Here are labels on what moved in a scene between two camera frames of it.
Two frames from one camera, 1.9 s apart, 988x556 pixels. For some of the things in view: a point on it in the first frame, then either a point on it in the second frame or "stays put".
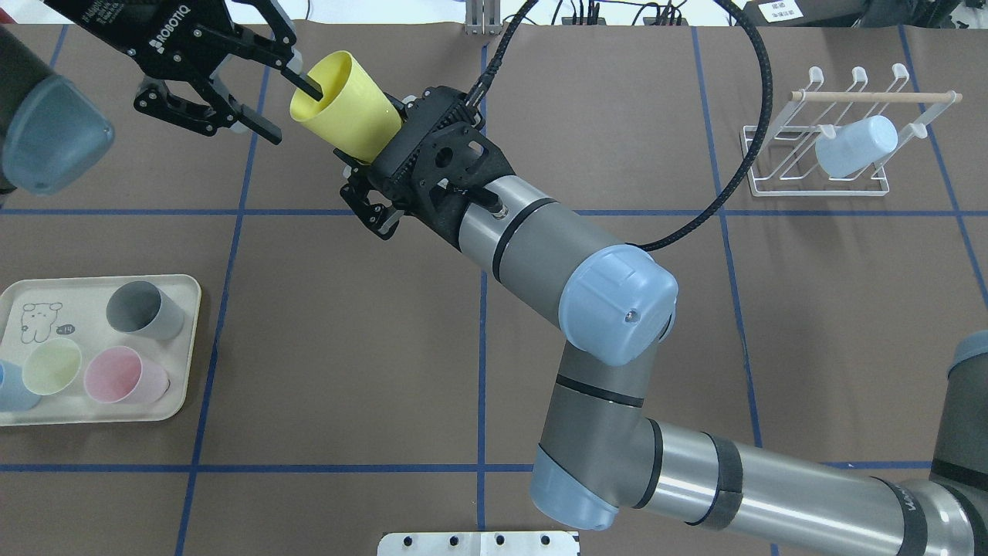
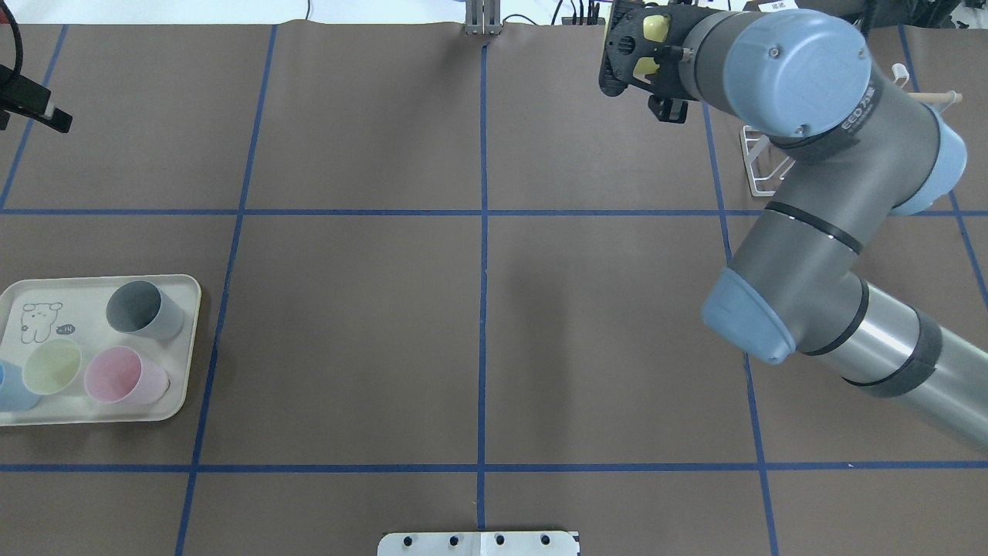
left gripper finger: x=255 y=121 to x=56 y=119
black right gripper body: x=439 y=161 to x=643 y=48
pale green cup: x=51 y=366 stays put
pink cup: x=117 y=374 stays put
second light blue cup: x=15 y=394 stays put
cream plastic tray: x=74 y=309 stays put
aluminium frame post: x=482 y=18 stays put
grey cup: x=139 y=306 stays put
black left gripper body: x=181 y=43 to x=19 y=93
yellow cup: x=354 y=115 to x=655 y=28
